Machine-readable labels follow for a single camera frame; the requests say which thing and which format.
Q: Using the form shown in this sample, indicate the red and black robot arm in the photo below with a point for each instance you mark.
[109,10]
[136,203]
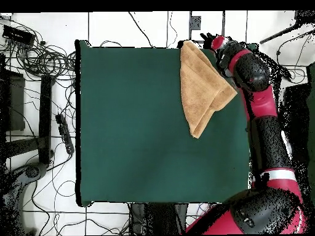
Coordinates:
[263,103]

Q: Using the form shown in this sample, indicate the black power strip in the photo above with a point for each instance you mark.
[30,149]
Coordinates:
[64,134]

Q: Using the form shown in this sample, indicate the orange terry towel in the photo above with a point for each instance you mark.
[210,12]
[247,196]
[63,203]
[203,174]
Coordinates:
[199,98]

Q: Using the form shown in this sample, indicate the black adapter box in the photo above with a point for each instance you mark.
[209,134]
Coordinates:
[18,35]

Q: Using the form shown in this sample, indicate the dark green table cloth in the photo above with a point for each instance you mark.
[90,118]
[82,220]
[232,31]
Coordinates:
[128,137]

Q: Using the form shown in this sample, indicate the black metal stand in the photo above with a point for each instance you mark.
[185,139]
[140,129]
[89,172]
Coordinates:
[46,118]

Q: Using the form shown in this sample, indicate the black tripod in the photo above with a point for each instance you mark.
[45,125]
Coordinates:
[304,16]

